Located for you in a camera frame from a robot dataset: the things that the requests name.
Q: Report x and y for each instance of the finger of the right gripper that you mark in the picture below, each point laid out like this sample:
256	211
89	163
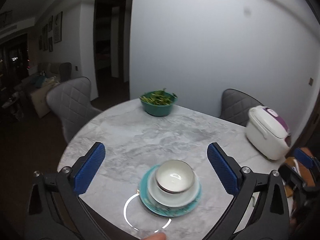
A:
303	158

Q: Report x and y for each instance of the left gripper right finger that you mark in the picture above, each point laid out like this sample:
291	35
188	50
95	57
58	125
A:
259	208

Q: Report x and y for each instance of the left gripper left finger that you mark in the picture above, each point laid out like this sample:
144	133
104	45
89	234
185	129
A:
55	210

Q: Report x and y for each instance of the large white bowl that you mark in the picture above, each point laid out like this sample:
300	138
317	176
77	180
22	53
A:
172	199

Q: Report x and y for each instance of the small gold-rimmed patterned bowl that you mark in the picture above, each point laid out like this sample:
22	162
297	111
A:
176	165

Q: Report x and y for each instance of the medium white bowl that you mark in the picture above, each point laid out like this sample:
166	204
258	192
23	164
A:
174	181

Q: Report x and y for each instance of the person's left hand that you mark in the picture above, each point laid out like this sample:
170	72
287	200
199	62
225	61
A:
156	236

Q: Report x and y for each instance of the white rice cooker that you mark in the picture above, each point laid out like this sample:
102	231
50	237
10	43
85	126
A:
268	132

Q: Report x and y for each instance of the teal rimmed plate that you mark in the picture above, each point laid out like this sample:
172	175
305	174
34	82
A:
160	209

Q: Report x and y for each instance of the light grey quilted chair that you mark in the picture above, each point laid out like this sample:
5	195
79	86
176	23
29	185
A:
70	101

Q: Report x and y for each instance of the teal plastic basin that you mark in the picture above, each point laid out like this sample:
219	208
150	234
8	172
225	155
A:
158	111

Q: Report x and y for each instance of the green leafy vegetables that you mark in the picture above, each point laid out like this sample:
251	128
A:
159	98

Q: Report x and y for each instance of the wall picture frames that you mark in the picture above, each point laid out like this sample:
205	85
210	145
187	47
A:
51	32

